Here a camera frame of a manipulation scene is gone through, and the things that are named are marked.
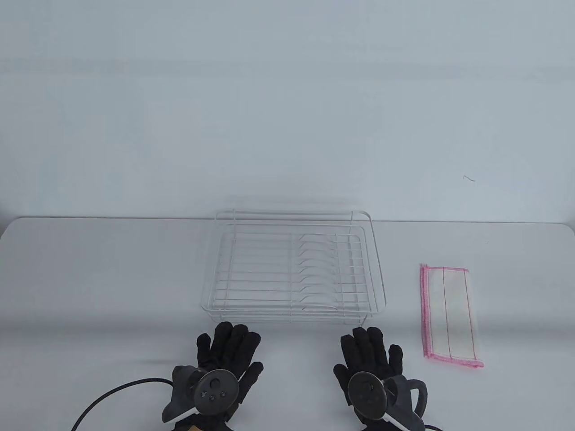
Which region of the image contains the white wire dish rack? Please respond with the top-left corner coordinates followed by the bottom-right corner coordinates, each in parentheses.
top-left (202, 209), bottom-right (387, 325)

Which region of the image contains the grey left hand controller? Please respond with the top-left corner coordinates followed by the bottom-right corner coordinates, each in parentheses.
top-left (161, 365), bottom-right (241, 425)

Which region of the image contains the person's left forearm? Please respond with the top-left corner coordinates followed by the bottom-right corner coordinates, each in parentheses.
top-left (172, 415), bottom-right (230, 431)

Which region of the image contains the white pink-edged dish cloth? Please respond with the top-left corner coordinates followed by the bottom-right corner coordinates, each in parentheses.
top-left (420, 264), bottom-right (485, 369)

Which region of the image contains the person's right hand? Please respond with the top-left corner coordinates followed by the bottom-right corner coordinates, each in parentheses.
top-left (333, 327), bottom-right (404, 410)

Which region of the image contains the grey hand controller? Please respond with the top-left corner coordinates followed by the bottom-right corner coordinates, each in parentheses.
top-left (348, 371), bottom-right (429, 431)
top-left (161, 365), bottom-right (241, 425)

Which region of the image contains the grey right hand controller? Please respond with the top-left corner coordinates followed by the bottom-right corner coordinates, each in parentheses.
top-left (348, 371), bottom-right (429, 431)

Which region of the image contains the person's left hand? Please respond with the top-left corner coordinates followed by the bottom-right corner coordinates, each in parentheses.
top-left (196, 321), bottom-right (265, 423)

